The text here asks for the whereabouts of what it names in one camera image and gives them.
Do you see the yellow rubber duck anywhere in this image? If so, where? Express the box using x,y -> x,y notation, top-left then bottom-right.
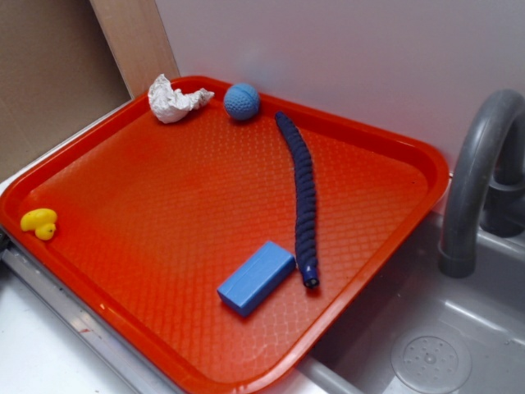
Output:
20,208 -> 57,241

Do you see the light blue textured ball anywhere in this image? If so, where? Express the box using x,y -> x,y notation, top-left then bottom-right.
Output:
223,83 -> 260,121

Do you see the blue rectangular block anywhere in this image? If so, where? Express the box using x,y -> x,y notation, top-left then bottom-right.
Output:
217,241 -> 295,318

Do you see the crumpled white paper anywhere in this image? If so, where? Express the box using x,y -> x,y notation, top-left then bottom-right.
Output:
148,74 -> 215,124

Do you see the dark blue ribbed tube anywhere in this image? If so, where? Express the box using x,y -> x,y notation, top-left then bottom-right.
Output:
275,112 -> 320,290

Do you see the grey curved faucet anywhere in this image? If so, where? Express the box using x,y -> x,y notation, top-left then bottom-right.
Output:
439,89 -> 524,278

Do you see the wooden board strip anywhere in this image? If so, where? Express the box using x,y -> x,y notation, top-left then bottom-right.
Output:
90,0 -> 180,98

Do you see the grey plastic sink basin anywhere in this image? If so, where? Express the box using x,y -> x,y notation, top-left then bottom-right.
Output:
299,214 -> 524,393

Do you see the orange plastic tray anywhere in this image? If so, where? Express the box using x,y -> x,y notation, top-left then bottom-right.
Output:
1,76 -> 449,393

